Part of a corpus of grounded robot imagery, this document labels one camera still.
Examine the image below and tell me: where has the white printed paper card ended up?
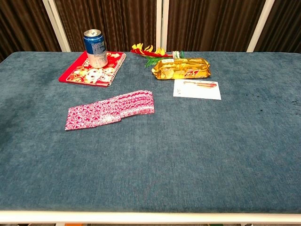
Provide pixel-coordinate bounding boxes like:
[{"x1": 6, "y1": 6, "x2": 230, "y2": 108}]
[{"x1": 173, "y1": 79, "x2": 222, "y2": 101}]

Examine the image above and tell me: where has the red cartoon print cloth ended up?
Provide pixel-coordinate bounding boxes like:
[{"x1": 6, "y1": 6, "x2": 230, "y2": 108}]
[{"x1": 58, "y1": 50, "x2": 127, "y2": 88}]

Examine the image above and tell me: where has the white table frame edge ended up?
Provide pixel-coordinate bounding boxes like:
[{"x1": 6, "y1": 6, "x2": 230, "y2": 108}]
[{"x1": 0, "y1": 209, "x2": 301, "y2": 224}]

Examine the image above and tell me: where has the pink patterned folded cloth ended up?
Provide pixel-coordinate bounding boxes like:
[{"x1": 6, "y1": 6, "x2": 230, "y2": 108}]
[{"x1": 84, "y1": 89, "x2": 155, "y2": 124}]

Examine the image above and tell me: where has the gold foil snack package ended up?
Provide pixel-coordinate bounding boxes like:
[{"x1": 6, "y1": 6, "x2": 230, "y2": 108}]
[{"x1": 151, "y1": 57, "x2": 212, "y2": 81}]

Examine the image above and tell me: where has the red yellow artificial flower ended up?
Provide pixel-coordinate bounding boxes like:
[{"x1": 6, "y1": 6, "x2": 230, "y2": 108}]
[{"x1": 130, "y1": 43, "x2": 173, "y2": 68}]

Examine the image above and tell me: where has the blue silver drink can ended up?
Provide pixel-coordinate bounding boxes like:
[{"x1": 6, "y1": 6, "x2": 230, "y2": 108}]
[{"x1": 83, "y1": 29, "x2": 109, "y2": 69}]

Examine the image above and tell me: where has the blue velvet tablecloth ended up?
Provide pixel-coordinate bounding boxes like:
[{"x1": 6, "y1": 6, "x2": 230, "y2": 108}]
[{"x1": 0, "y1": 51, "x2": 301, "y2": 214}]

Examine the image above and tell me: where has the white double vertical frame post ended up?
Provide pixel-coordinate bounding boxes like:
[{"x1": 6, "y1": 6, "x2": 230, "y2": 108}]
[{"x1": 155, "y1": 0, "x2": 170, "y2": 53}]

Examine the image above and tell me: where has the brown pleated curtain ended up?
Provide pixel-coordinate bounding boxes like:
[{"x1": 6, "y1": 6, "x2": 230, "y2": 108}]
[{"x1": 0, "y1": 0, "x2": 301, "y2": 62}]

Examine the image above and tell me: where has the white slanted frame post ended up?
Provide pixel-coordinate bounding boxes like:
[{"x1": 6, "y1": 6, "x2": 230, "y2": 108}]
[
  {"x1": 42, "y1": 0, "x2": 71, "y2": 53},
  {"x1": 246, "y1": 0, "x2": 276, "y2": 53}
]

